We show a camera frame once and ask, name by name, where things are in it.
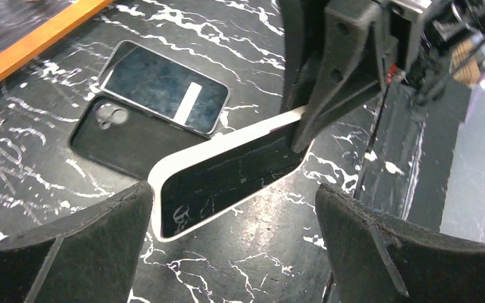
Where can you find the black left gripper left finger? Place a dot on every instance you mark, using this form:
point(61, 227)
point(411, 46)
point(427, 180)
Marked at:
point(89, 256)

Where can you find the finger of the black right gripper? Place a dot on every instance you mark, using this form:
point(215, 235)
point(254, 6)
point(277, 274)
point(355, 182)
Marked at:
point(304, 29)

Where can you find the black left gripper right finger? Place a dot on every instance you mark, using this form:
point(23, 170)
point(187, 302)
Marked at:
point(377, 257)

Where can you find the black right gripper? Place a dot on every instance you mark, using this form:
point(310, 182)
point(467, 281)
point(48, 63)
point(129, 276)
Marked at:
point(351, 68)

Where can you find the phone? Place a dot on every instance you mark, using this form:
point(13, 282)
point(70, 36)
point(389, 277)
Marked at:
point(164, 87)
point(196, 185)

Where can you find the orange wooden shelf rack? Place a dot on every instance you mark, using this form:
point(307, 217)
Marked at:
point(47, 34)

